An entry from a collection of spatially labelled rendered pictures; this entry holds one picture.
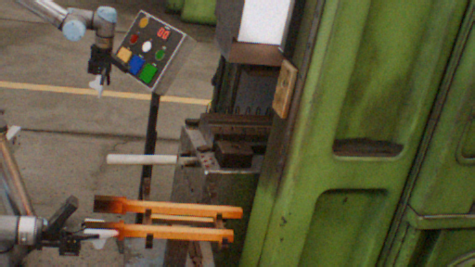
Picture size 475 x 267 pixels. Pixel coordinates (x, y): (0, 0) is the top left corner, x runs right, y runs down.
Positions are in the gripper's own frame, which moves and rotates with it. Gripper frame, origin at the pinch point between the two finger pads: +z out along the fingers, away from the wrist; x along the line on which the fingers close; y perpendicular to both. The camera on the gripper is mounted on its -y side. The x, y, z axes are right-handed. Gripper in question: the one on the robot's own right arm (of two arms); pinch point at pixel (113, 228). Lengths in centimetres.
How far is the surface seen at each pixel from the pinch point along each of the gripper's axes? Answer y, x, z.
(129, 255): 26.4, -22.0, 7.2
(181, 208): -0.8, -10.8, 19.6
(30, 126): 96, -244, -50
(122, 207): -0.7, -9.7, 2.5
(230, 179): 8, -44, 41
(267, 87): -12, -87, 61
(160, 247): 26.4, -27.2, 17.9
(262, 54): -35, -59, 48
